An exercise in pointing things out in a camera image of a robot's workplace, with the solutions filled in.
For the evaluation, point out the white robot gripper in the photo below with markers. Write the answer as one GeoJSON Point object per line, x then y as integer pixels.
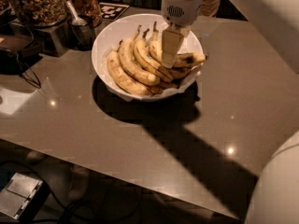
{"type": "Point", "coordinates": [180, 13]}

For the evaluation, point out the spotted banana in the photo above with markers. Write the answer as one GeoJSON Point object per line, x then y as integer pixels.
{"type": "Point", "coordinates": [188, 59]}

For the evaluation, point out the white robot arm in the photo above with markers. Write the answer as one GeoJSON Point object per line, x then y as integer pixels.
{"type": "Point", "coordinates": [275, 199]}

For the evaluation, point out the middle yellow banana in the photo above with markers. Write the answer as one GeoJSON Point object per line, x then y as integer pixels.
{"type": "Point", "coordinates": [142, 56]}

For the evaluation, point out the yellow banana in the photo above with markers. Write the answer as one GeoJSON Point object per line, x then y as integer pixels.
{"type": "Point", "coordinates": [130, 66]}
{"type": "Point", "coordinates": [142, 56]}
{"type": "Point", "coordinates": [121, 78]}

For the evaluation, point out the lower hidden banana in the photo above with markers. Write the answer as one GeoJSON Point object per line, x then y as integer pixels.
{"type": "Point", "coordinates": [178, 74]}

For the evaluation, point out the leftmost yellow banana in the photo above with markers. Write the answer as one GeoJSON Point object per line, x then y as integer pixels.
{"type": "Point", "coordinates": [121, 78]}

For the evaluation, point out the white bowl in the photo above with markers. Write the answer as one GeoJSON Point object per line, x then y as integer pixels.
{"type": "Point", "coordinates": [110, 37]}

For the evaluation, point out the person in beige pants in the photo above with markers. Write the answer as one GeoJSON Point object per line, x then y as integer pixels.
{"type": "Point", "coordinates": [210, 8]}

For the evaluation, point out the black white marker tag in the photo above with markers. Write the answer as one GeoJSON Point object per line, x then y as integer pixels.
{"type": "Point", "coordinates": [111, 12]}

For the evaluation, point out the black cup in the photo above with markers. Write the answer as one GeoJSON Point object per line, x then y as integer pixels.
{"type": "Point", "coordinates": [81, 37]}

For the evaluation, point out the white plastic spoon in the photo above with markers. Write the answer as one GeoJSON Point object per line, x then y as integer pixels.
{"type": "Point", "coordinates": [76, 19]}

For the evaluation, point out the small glass granola jar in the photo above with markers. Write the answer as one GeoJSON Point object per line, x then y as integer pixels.
{"type": "Point", "coordinates": [89, 8]}

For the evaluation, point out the metal jar stand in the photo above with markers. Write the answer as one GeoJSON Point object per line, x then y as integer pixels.
{"type": "Point", "coordinates": [54, 40]}

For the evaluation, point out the large glass nut jar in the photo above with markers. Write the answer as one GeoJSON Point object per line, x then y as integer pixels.
{"type": "Point", "coordinates": [39, 13]}

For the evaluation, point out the grey metal box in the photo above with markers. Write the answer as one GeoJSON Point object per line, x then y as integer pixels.
{"type": "Point", "coordinates": [17, 194]}

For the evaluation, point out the black device with cable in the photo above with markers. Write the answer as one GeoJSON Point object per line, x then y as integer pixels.
{"type": "Point", "coordinates": [19, 51]}

